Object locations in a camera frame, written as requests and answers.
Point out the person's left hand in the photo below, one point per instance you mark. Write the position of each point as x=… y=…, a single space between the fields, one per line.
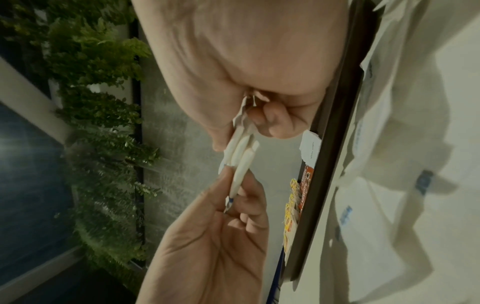
x=210 y=252

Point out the person's right hand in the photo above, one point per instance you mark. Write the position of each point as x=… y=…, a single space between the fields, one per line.
x=243 y=50

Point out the white sugar packet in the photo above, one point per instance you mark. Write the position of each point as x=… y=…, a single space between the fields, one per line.
x=234 y=148
x=253 y=151
x=240 y=166

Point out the brown plastic tray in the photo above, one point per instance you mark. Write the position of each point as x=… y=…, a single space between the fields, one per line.
x=337 y=118

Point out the row of white sugar packets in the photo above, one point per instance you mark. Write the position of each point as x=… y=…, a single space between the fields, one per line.
x=310 y=145

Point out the row of red Nescafe sachets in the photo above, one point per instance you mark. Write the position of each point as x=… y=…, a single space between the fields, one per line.
x=306 y=178

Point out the pile of white sugar sachets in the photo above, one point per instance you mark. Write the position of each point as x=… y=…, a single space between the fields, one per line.
x=412 y=118

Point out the green hedge plants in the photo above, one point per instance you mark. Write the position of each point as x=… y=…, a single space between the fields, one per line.
x=101 y=133

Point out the glass grid building facade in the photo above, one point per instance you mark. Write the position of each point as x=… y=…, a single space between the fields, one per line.
x=30 y=193

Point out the white slanted beam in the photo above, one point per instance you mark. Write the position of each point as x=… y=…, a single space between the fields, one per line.
x=30 y=98

